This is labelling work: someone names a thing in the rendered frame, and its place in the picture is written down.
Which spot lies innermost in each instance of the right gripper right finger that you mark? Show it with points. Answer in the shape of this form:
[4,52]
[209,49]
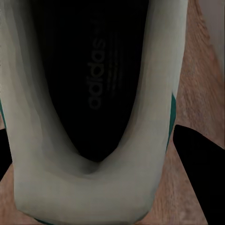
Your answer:
[204,162]

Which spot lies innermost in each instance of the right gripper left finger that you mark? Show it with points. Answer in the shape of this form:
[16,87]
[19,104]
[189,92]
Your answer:
[5,155]

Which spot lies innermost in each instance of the gym shoe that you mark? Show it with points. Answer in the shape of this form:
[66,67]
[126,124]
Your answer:
[88,98]

